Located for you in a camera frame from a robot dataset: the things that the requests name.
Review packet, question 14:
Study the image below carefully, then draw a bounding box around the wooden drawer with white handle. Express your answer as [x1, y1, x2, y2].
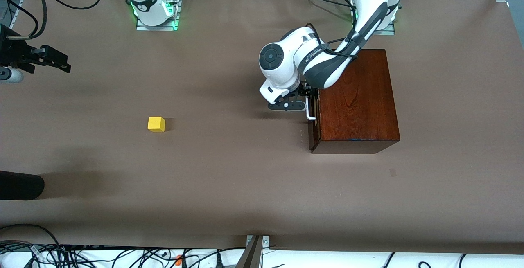
[306, 96, 322, 152]

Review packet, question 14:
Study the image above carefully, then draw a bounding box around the yellow cube block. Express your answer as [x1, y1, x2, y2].
[147, 117, 166, 133]

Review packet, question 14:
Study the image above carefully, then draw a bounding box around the small metal bracket plate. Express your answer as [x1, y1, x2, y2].
[246, 235, 270, 257]

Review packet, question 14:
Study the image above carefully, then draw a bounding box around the dark brown wooden cabinet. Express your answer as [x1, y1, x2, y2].
[310, 49, 400, 154]

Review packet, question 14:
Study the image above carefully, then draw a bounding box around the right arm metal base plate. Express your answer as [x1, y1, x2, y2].
[136, 0, 180, 32]

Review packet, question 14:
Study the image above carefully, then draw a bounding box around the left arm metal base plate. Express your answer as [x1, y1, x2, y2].
[351, 6, 396, 36]

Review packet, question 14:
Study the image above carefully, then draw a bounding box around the black cylinder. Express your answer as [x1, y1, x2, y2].
[0, 171, 45, 200]

